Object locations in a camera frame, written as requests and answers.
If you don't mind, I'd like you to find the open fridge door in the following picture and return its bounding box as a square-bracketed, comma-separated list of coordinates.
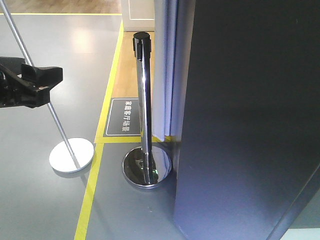
[174, 0, 320, 240]

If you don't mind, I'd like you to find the black floor sign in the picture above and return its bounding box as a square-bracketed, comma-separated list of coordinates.
[104, 97, 140, 137]

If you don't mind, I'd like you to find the metal stand with round base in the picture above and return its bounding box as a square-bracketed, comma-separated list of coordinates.
[0, 0, 94, 173]

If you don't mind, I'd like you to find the chrome stanchion post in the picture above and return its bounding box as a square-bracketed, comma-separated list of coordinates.
[122, 31, 172, 189]

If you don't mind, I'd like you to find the white curtain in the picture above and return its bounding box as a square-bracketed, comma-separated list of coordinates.
[152, 0, 178, 141]

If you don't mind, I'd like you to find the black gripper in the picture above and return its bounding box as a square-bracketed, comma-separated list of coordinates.
[0, 56, 63, 109]

